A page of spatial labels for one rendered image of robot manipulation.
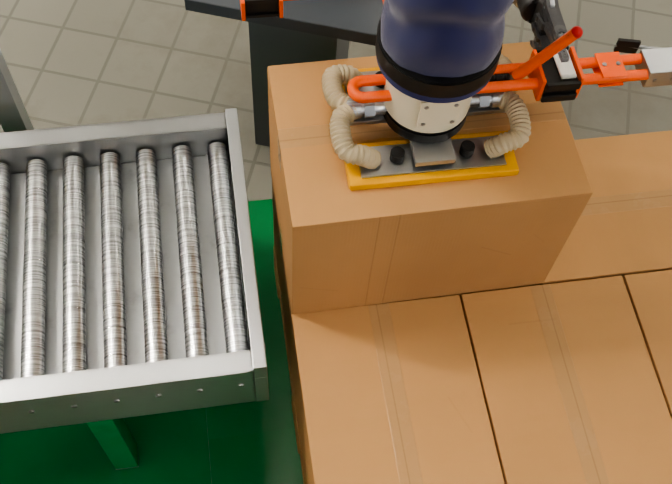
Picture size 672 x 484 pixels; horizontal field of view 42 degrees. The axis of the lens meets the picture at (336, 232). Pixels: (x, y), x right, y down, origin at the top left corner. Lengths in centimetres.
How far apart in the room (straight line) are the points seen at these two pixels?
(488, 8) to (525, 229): 58
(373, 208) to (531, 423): 62
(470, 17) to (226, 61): 181
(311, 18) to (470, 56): 81
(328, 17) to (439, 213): 73
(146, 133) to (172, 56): 97
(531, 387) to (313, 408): 49
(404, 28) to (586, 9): 205
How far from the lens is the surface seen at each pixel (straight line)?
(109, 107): 309
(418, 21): 148
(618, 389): 209
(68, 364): 204
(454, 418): 197
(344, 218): 169
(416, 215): 172
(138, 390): 197
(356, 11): 229
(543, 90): 177
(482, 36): 152
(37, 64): 326
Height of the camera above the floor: 239
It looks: 60 degrees down
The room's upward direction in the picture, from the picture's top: 5 degrees clockwise
